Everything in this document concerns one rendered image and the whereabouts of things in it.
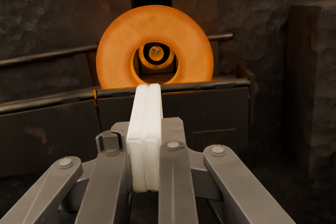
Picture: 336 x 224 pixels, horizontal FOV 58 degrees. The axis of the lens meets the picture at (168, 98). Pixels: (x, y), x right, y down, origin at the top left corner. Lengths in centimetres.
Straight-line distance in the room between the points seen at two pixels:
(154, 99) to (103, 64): 24
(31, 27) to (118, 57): 16
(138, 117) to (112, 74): 25
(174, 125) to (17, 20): 39
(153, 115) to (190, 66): 25
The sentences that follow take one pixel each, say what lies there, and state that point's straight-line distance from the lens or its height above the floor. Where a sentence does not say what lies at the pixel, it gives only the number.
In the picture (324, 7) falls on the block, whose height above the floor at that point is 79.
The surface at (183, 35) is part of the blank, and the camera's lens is 39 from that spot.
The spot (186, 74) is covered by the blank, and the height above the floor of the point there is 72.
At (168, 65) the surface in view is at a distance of 51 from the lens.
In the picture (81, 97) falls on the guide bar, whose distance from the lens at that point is 40.
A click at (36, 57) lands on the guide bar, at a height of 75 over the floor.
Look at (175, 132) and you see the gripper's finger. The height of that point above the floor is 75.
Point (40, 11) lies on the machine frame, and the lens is 50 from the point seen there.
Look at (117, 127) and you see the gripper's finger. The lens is 16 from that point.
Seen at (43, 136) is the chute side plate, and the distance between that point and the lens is 43.
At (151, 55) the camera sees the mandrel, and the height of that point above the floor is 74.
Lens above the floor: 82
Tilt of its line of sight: 18 degrees down
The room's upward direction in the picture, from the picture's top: 5 degrees counter-clockwise
